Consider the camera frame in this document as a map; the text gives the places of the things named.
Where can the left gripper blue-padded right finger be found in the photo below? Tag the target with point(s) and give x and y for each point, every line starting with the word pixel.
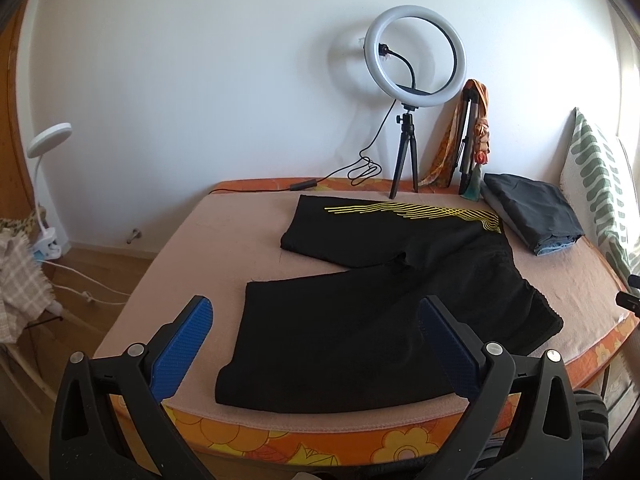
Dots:
pixel 471 367

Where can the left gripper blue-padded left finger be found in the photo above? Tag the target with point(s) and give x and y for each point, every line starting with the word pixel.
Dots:
pixel 166 358

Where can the black pants with yellow stripes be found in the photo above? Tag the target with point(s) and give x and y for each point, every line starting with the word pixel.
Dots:
pixel 353 340

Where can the orange floral mattress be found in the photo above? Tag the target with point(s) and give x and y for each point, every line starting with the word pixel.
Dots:
pixel 289 448

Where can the pink bed blanket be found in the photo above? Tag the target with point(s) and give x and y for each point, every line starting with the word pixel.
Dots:
pixel 232 239

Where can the beige checkered cloth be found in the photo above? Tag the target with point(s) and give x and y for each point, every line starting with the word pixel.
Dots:
pixel 25 290

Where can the folded dark grey garment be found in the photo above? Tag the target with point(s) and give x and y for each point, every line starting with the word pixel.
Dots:
pixel 537 212

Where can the orange floral umbrella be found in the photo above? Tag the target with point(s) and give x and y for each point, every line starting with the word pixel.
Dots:
pixel 465 144

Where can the wooden door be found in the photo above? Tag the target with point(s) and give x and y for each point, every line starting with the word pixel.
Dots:
pixel 16 196

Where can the green patterned white pillow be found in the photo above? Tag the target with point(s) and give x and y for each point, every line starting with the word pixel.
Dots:
pixel 596 180

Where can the black mini tripod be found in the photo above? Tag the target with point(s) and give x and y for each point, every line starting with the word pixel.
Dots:
pixel 407 146

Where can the white ring light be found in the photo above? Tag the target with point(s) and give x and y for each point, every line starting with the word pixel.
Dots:
pixel 415 56

